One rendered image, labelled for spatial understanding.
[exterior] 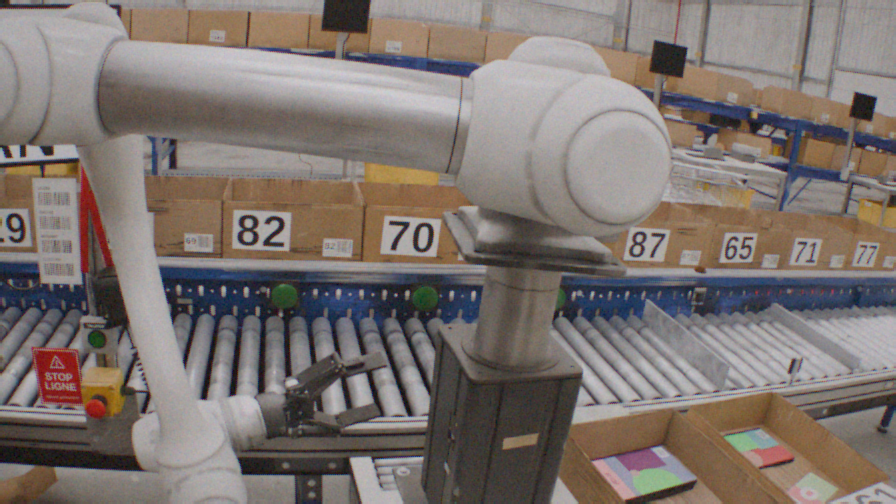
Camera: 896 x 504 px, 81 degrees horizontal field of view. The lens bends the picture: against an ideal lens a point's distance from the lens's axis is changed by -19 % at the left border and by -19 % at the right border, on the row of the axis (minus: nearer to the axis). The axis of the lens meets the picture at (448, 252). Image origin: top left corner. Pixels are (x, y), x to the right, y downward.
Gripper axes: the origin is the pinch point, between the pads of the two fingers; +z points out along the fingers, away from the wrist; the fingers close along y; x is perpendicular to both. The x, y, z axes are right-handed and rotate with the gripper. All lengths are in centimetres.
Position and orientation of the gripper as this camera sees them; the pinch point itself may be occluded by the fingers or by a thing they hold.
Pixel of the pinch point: (374, 387)
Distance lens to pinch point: 108.7
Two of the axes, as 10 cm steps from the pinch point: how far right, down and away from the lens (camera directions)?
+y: 1.4, -7.8, -6.2
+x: -4.6, -6.0, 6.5
